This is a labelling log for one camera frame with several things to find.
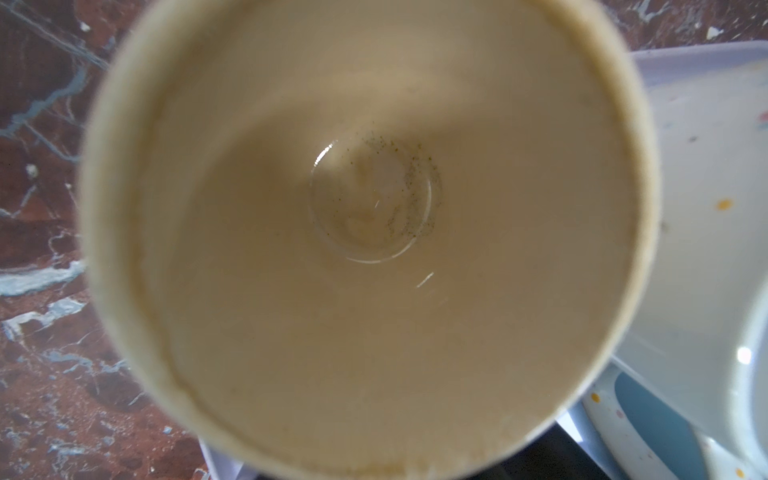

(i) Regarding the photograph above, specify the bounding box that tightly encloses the beige ceramic mug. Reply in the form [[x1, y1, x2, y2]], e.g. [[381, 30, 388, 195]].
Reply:
[[78, 1, 660, 479]]

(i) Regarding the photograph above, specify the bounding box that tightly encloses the white speckled mug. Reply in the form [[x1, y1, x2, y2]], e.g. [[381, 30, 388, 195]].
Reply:
[[615, 60, 767, 472]]

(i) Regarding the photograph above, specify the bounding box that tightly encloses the black mug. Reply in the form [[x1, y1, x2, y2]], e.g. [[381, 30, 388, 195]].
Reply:
[[470, 425, 609, 480]]

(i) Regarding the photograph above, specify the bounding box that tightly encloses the lilac plastic tray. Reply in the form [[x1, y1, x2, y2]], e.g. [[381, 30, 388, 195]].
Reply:
[[199, 40, 767, 479]]

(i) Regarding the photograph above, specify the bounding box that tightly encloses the white mug blue handle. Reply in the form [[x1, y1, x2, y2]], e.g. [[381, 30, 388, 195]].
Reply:
[[582, 365, 764, 479]]

